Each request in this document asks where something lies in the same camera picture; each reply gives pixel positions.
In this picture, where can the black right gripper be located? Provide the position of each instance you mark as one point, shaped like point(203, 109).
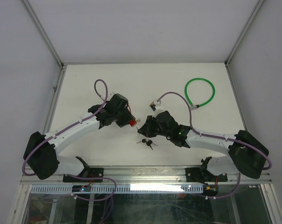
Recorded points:
point(146, 129)

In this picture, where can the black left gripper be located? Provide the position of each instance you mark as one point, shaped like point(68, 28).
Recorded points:
point(125, 121)

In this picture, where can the red cable padlock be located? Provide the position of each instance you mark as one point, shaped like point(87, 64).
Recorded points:
point(132, 121)

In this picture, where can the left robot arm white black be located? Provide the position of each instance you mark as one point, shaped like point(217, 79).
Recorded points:
point(42, 153)

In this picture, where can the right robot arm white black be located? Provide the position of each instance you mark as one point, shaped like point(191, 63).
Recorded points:
point(241, 152)

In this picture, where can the black head key right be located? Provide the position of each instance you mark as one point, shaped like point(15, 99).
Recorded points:
point(150, 143)

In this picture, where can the brass padlock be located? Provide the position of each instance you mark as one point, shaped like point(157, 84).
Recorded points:
point(153, 106)

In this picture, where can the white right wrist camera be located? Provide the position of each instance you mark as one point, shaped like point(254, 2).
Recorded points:
point(159, 108)

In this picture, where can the green cable lock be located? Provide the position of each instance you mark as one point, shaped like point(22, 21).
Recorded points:
point(199, 92)

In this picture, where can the aluminium mounting rail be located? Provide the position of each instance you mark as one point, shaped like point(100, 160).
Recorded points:
point(150, 174)

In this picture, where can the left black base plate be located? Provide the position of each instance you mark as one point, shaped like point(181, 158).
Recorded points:
point(86, 173)

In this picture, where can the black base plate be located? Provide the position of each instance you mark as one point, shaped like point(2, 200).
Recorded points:
point(86, 173)
point(195, 175)

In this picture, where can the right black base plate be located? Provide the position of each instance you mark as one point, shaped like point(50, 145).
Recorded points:
point(195, 175)

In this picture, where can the white perforated cable duct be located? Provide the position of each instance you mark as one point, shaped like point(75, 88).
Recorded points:
point(135, 188)

